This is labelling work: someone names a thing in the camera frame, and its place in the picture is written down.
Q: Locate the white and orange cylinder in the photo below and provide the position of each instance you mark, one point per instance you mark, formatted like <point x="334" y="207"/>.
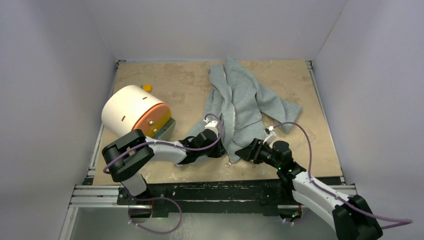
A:
<point x="132" y="108"/>

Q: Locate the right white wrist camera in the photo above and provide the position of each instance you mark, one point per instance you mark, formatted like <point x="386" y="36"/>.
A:
<point x="270" y="135"/>

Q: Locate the small yellow object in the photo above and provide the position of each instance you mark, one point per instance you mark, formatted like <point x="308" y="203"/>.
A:
<point x="147" y="87"/>

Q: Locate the grey metal bracket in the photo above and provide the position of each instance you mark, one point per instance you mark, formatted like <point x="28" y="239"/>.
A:
<point x="165" y="132"/>

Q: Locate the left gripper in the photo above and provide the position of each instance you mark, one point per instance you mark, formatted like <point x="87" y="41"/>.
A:
<point x="219" y="150"/>

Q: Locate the grey zip jacket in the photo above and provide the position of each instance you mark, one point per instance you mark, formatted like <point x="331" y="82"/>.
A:
<point x="240" y="101"/>

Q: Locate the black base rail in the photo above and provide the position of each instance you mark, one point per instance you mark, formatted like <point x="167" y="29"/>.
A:
<point x="266" y="197"/>

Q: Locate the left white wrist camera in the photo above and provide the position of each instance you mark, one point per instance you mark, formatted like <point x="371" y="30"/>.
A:
<point x="213" y="126"/>

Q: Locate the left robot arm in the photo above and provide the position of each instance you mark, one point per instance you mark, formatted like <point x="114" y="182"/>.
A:
<point x="126" y="156"/>

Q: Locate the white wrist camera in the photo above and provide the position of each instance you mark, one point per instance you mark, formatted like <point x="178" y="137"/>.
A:
<point x="213" y="126"/>
<point x="270" y="135"/>

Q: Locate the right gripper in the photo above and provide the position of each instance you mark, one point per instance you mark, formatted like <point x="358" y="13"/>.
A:
<point x="251" y="153"/>

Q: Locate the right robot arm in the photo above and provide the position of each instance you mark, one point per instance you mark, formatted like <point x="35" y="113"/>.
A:
<point x="349" y="216"/>

